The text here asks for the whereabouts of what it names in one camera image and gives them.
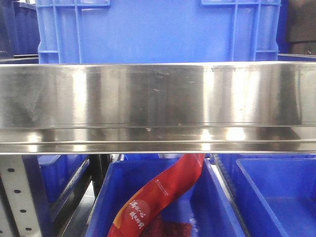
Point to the blue bin lower middle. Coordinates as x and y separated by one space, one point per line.
203 211

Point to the blue bin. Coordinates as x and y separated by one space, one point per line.
274 193
57 172
203 211

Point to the blue bin lower left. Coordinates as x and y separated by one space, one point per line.
57 172

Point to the blue bin lower right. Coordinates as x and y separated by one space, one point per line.
274 193

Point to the red snack package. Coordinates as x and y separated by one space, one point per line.
138 212

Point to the large blue crate on shelf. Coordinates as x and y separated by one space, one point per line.
157 31

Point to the stainless steel shelf rail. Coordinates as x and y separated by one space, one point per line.
162 108

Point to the white perforated shelf post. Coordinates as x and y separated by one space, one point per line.
17 189

